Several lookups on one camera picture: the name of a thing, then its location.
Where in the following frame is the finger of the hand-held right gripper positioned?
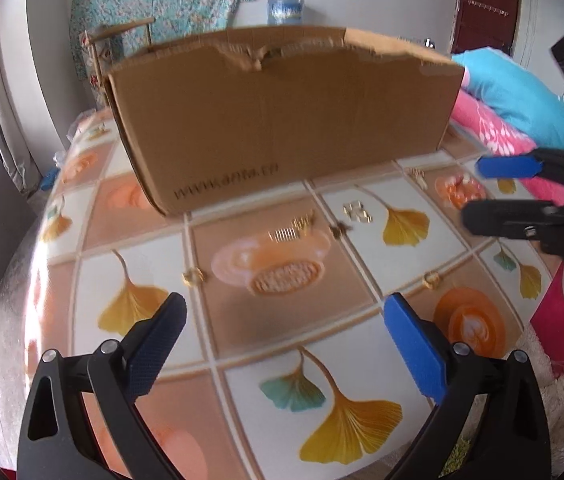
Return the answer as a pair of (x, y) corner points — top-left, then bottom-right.
(477, 147), (564, 186)
(462, 200), (564, 257)

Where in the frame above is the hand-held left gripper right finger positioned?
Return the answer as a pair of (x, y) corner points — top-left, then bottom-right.
(383, 292), (553, 480)

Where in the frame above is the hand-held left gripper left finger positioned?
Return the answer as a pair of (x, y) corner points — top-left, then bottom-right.
(16, 292), (188, 480)

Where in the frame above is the brown cardboard box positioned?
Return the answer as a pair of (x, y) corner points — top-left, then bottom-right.
(104, 26), (465, 217)

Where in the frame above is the pink floral blanket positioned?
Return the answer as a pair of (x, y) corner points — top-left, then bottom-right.
(449, 90), (564, 207)

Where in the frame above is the ginkgo leaf patterned tablecloth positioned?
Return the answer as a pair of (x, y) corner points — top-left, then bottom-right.
(24, 105), (564, 480)

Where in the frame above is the dark red door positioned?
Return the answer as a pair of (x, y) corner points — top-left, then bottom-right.
(449, 0), (521, 59)

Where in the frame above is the white plastic bag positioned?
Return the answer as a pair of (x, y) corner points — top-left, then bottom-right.
(54, 110), (90, 171)

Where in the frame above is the blue water jug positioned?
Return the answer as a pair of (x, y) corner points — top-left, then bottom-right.
(267, 0), (307, 27)

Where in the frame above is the grey curtain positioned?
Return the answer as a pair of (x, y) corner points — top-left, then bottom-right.
(0, 5), (44, 192)

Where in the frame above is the wooden chair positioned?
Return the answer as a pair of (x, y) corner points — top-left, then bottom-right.
(79, 16), (156, 92)

